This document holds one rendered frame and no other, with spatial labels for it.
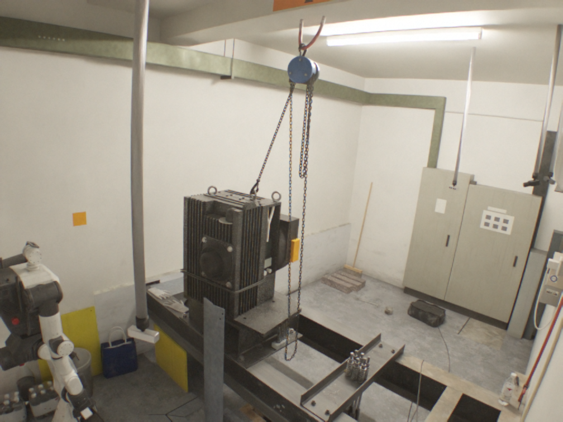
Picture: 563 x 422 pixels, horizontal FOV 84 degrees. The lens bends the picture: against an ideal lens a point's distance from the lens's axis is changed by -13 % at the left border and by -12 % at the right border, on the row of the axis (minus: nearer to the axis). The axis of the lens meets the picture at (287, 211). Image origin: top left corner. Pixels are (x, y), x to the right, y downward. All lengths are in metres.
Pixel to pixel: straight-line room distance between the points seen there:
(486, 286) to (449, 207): 1.04
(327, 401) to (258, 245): 1.03
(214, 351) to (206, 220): 0.82
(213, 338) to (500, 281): 3.41
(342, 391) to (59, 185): 2.29
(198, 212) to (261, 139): 1.67
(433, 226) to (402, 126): 1.40
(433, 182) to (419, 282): 1.33
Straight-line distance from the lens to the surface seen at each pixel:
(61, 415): 2.49
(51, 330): 1.86
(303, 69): 2.00
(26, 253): 1.95
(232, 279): 2.21
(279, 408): 2.36
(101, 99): 2.88
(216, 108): 3.38
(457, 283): 4.76
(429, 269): 4.83
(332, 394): 2.20
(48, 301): 1.80
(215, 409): 2.65
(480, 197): 4.48
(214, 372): 2.44
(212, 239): 2.24
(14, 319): 1.94
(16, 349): 2.08
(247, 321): 2.31
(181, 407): 3.00
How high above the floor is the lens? 2.13
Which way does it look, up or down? 14 degrees down
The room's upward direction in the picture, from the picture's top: 5 degrees clockwise
